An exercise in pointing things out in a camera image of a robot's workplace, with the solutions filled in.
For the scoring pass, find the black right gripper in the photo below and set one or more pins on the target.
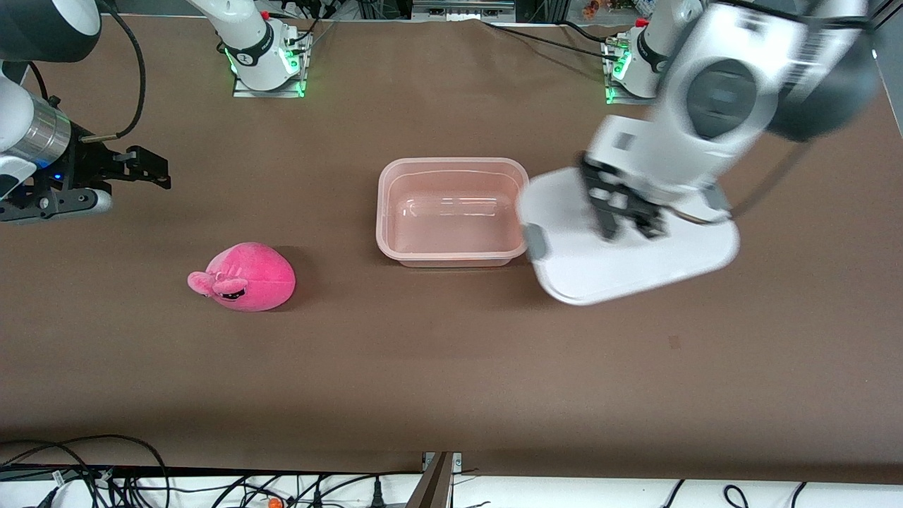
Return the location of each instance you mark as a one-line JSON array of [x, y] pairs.
[[90, 167]]

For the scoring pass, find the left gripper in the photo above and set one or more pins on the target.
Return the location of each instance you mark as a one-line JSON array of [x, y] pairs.
[[612, 200]]

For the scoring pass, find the white box lid grey clips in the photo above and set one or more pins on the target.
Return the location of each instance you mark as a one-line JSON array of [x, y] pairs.
[[635, 268]]

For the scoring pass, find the pink plush toy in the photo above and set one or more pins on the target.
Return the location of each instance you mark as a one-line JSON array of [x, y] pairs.
[[250, 275]]

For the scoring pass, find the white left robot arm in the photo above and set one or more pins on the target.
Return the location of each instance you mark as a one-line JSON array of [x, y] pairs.
[[726, 92]]

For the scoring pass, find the translucent pink plastic box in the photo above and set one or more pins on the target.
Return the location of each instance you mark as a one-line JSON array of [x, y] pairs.
[[451, 212]]

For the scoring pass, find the brown table mat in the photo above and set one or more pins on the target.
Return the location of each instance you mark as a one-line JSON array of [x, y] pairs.
[[494, 367]]

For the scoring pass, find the black power plug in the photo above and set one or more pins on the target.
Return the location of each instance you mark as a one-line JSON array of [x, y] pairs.
[[377, 497], [317, 499]]

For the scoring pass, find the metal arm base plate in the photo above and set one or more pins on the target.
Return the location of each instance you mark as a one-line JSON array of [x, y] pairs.
[[243, 90], [612, 95]]

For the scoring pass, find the aluminium profile post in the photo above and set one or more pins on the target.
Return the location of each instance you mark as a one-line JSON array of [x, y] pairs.
[[434, 487]]

